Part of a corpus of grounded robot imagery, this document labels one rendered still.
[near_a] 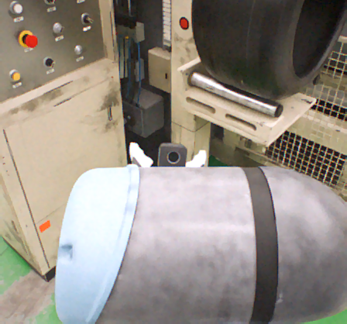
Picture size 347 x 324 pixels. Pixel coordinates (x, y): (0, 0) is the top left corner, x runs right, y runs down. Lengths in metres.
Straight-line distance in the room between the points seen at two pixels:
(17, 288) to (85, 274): 1.70
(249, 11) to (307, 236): 0.82
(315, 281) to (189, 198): 0.09
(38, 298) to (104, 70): 1.03
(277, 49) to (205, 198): 0.82
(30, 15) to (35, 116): 0.32
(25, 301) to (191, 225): 1.68
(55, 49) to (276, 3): 0.76
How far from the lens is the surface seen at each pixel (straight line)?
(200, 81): 1.36
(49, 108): 1.40
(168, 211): 0.25
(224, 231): 0.24
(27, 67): 1.36
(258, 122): 1.25
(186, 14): 1.41
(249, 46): 1.04
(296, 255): 0.25
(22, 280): 1.96
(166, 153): 0.63
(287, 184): 0.27
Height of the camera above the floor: 1.54
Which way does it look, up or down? 39 degrees down
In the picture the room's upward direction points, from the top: straight up
